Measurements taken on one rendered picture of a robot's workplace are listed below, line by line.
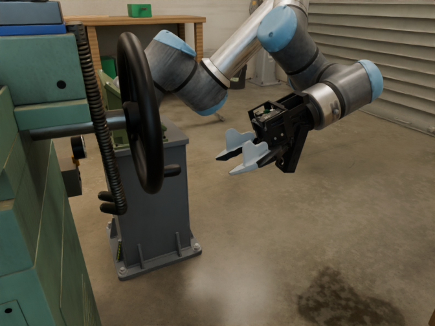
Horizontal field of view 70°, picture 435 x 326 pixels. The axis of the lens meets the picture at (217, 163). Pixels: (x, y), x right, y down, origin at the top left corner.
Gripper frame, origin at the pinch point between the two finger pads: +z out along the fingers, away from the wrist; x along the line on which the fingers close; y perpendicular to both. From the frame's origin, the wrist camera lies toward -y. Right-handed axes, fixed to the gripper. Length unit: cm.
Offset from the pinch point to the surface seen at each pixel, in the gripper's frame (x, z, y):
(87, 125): -4.3, 19.3, 18.5
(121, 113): -5.0, 13.4, 17.6
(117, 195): -4.1, 21.7, 3.9
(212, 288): -30, 17, -69
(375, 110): -161, -196, -141
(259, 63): -320, -166, -106
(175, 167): -3.3, 9.4, 3.5
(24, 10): -0.6, 17.5, 36.8
